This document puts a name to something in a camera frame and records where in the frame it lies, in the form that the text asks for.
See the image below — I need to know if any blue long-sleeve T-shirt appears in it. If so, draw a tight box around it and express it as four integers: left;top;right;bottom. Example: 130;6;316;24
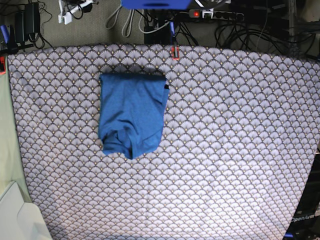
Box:
98;73;170;160

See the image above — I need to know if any black power adapter brick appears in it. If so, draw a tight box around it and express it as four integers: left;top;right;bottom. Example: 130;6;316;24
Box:
14;2;40;44

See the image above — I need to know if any red black table clamp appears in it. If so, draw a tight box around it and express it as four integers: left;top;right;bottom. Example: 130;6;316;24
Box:
171;45;180;60

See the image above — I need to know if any blue box at top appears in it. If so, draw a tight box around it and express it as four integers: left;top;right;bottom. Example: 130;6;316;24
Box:
121;0;191;10

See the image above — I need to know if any fan-patterned table cloth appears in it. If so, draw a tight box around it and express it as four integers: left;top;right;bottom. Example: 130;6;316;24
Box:
8;44;320;240

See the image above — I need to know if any green cloth sheet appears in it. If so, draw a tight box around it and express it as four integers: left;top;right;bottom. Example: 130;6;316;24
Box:
0;72;31;203

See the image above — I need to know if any white plastic bin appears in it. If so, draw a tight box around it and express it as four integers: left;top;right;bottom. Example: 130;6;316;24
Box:
0;181;52;240

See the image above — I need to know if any black OpenArm case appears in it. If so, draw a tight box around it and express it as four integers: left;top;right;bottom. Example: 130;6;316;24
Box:
283;150;320;240

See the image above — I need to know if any black power strip red switch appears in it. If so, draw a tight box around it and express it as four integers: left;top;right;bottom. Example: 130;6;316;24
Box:
187;9;245;22

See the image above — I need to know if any blue handled clamp left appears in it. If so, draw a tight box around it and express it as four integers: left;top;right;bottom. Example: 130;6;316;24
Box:
0;24;19;55

